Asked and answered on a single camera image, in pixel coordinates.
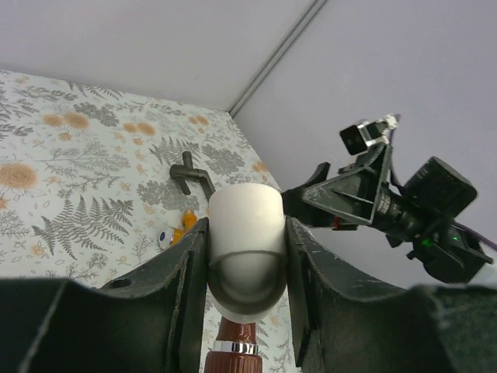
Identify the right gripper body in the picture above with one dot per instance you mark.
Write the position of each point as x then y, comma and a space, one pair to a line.
400, 217

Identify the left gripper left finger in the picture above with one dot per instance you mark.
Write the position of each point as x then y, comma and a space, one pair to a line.
148, 320

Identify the yellow faucet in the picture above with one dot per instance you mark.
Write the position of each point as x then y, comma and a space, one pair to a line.
169, 236

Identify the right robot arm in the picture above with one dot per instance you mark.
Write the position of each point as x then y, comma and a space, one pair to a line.
448, 251

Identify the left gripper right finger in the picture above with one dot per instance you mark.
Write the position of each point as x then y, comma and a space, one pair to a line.
344, 320

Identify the right aluminium frame post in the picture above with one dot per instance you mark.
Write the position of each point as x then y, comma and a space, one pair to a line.
276, 55

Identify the brown faucet with chrome cap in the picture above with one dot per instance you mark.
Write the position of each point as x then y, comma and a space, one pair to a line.
234, 350

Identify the grey metal faucet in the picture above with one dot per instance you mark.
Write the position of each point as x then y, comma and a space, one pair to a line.
182, 173

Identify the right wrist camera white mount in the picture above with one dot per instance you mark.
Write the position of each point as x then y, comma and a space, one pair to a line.
364, 134

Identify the floral patterned table mat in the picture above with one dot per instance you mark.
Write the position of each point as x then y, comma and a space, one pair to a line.
85, 187

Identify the white pipe elbow fitting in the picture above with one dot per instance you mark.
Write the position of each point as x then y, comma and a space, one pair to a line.
247, 256

